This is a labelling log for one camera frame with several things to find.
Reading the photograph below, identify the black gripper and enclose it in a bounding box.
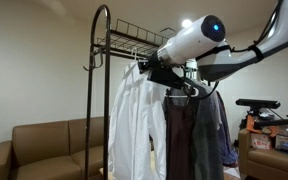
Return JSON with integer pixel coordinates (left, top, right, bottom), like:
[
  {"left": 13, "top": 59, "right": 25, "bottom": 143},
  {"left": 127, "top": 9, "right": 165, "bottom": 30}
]
[{"left": 137, "top": 53, "right": 161, "bottom": 74}]

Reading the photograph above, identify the white shirt hanger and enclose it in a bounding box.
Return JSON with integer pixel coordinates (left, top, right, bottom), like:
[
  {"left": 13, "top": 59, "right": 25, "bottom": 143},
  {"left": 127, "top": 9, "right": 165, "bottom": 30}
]
[{"left": 129, "top": 46, "right": 141, "bottom": 66}]

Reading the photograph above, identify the white shirt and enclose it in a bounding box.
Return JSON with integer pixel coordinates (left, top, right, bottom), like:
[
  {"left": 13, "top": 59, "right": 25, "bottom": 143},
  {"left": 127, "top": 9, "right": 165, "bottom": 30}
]
[{"left": 108, "top": 61, "right": 169, "bottom": 180}]

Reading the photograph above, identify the black metal clothes rack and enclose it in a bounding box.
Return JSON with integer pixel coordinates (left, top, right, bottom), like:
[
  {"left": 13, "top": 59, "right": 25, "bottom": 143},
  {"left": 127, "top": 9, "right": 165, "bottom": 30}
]
[{"left": 82, "top": 4, "right": 172, "bottom": 180}]

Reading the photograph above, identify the ceiling air vent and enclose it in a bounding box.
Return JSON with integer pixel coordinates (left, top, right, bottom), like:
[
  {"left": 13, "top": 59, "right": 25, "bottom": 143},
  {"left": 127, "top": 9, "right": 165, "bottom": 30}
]
[{"left": 159, "top": 26, "right": 179, "bottom": 36}]

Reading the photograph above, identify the white dress hanger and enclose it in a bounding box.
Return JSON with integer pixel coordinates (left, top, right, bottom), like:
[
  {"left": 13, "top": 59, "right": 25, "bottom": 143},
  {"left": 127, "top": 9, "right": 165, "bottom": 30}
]
[{"left": 165, "top": 84, "right": 201, "bottom": 99}]

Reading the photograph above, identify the round ceiling light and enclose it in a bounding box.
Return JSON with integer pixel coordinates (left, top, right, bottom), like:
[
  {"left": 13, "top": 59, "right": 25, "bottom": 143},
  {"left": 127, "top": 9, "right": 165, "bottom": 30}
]
[{"left": 180, "top": 18, "right": 194, "bottom": 29}]

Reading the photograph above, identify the brown sleeveless dress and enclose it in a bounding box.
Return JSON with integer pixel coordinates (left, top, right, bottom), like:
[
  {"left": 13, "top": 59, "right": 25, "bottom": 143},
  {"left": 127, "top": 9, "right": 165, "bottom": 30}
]
[{"left": 164, "top": 87, "right": 196, "bottom": 180}]

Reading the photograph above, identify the grey cardigan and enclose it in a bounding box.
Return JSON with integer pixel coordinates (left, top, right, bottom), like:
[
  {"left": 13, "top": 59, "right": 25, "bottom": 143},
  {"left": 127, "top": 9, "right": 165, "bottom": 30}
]
[{"left": 189, "top": 83, "right": 226, "bottom": 180}]

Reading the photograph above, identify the purple patterned garment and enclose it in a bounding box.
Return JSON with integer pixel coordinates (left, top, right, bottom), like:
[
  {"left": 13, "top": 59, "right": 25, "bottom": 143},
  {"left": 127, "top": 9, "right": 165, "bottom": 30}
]
[{"left": 215, "top": 90, "right": 239, "bottom": 168}]

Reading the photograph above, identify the orange clamp tool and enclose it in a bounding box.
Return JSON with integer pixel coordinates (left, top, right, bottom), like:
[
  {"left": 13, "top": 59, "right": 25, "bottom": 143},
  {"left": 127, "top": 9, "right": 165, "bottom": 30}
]
[{"left": 245, "top": 114, "right": 280, "bottom": 138}]

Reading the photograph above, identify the brown leather sofa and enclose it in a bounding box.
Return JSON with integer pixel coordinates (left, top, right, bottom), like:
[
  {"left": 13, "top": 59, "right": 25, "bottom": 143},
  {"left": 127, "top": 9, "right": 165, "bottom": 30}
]
[{"left": 0, "top": 115, "right": 113, "bottom": 180}]

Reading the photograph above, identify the white and red box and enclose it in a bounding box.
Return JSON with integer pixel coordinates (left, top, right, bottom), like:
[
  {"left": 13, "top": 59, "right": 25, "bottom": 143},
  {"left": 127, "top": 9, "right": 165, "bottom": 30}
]
[{"left": 249, "top": 132, "right": 274, "bottom": 151}]

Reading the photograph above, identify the white paper on floor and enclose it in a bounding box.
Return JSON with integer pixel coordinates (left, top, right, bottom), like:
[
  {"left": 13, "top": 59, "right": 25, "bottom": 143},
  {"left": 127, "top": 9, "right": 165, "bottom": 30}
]
[{"left": 223, "top": 165, "right": 242, "bottom": 179}]

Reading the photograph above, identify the brown leather armchair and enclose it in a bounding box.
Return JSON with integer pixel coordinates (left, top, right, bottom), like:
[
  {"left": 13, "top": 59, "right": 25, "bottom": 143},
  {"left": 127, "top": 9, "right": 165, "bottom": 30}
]
[{"left": 238, "top": 128, "right": 288, "bottom": 180}]

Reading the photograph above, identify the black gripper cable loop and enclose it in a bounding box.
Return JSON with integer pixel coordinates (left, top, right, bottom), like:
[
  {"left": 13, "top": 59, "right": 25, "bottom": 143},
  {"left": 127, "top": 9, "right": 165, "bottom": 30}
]
[{"left": 183, "top": 1, "right": 287, "bottom": 100}]

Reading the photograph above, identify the black stereo camera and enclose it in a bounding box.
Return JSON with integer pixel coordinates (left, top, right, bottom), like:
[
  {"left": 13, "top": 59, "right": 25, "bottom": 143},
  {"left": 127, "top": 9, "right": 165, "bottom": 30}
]
[{"left": 235, "top": 98, "right": 282, "bottom": 110}]

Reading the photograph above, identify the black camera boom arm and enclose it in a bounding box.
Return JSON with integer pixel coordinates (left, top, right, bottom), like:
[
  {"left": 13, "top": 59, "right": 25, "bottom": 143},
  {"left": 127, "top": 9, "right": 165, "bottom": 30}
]
[{"left": 252, "top": 108, "right": 288, "bottom": 132}]

